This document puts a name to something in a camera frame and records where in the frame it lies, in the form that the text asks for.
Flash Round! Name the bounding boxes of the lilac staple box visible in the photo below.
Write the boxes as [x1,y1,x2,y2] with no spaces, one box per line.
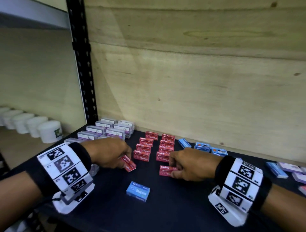
[292,172,306,185]
[277,162,303,174]

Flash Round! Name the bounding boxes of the person's right hand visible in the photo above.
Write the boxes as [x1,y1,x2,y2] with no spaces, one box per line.
[168,148,223,182]

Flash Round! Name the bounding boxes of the grey metal shelf beam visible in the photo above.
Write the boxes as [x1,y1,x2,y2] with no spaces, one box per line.
[0,0,71,30]

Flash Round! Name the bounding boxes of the person's right forearm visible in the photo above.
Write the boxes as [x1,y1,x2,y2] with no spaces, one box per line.
[261,184,306,232]

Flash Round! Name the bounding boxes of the person's left hand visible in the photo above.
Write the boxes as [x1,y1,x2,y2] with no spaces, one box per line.
[81,137,132,169]

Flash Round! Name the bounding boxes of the white plastic jar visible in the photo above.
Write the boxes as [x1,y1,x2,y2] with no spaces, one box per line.
[26,116,49,138]
[37,120,63,144]
[2,110,23,130]
[12,113,35,134]

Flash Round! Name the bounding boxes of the person's left forearm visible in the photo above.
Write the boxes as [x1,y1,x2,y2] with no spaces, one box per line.
[0,171,44,232]

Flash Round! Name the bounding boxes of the black wristband with marker tiles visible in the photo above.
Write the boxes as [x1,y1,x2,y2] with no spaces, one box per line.
[214,155,273,214]
[26,142,94,199]

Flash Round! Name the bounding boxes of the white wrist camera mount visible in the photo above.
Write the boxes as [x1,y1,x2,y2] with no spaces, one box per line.
[208,186,249,227]
[52,183,95,215]

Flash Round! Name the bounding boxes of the red staple box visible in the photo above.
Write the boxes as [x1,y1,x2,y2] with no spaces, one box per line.
[159,165,178,177]
[121,155,137,173]

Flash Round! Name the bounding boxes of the rows of purple staple packs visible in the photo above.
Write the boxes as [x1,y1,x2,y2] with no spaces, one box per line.
[64,117,135,145]

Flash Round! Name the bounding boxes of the black perforated shelf post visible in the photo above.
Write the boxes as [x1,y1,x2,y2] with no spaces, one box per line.
[66,0,99,125]

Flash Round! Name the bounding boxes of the rows of red staple packs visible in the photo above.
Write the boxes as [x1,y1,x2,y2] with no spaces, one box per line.
[133,131,176,163]

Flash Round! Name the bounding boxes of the blue staple box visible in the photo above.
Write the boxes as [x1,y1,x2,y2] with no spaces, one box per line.
[126,181,151,203]
[178,138,192,149]
[211,147,228,157]
[265,162,289,179]
[194,142,211,152]

